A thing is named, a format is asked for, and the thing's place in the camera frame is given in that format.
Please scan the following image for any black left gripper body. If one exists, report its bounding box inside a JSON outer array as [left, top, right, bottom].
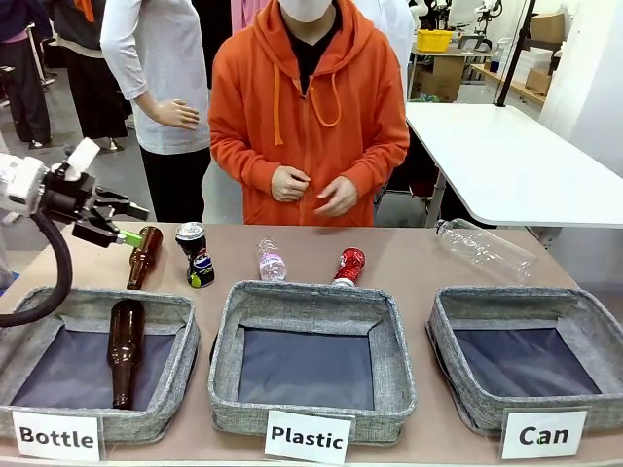
[[40, 162, 104, 226]]

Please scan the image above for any crushed black Pepsi can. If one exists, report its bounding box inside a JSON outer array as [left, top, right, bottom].
[[174, 222, 216, 290]]

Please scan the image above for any grey fabric basket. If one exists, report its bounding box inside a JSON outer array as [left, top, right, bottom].
[[0, 286, 202, 445], [207, 279, 418, 448], [425, 285, 623, 437]]

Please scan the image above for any crushed red Coke can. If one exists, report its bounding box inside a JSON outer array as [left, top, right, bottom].
[[332, 246, 367, 287]]

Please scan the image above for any white Can label sign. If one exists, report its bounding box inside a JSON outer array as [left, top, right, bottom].
[[500, 407, 589, 461]]

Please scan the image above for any person's right hand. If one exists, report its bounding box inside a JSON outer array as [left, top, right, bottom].
[[271, 165, 312, 203]]

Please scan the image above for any person's left hand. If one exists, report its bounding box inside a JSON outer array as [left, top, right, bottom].
[[313, 175, 359, 218]]

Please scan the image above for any brown glass bottle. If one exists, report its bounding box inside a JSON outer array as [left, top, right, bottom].
[[105, 299, 147, 411], [126, 225, 165, 292]]

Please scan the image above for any person in dark clothes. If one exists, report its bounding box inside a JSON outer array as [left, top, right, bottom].
[[0, 0, 55, 149]]

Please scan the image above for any mannequin in white shirt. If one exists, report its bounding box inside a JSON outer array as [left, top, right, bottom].
[[99, 0, 212, 225]]

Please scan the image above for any small clear plastic bottle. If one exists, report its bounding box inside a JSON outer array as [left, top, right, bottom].
[[255, 236, 288, 282]]

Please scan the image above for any person in orange hoodie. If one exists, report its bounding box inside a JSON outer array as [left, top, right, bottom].
[[207, 0, 411, 228]]

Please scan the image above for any white Bottle label sign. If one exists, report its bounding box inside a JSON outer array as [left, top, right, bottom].
[[11, 410, 105, 462]]

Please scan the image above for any white face mask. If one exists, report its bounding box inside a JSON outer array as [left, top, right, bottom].
[[279, 0, 334, 23]]

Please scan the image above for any white Plastic label sign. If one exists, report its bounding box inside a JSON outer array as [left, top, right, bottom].
[[264, 409, 354, 465]]

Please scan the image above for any brown cardboard box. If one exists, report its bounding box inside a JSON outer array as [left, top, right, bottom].
[[418, 56, 464, 103]]

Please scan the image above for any yellow plastic crate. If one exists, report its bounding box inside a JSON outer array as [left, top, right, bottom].
[[415, 28, 455, 53]]

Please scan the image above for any large clear plastic bottle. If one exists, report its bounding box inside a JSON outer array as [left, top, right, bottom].
[[433, 218, 538, 286]]

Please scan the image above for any white side table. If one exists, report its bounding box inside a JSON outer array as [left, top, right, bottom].
[[404, 101, 623, 230]]

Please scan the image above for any wooden workbench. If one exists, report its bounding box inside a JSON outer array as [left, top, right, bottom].
[[470, 62, 547, 106]]

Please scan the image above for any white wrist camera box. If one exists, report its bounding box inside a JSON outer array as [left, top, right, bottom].
[[63, 137, 102, 183]]

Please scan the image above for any black corrugated cable hose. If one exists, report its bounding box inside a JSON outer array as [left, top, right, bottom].
[[0, 209, 74, 329]]

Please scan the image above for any black camera stand pole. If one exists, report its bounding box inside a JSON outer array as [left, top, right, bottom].
[[493, 0, 537, 108]]

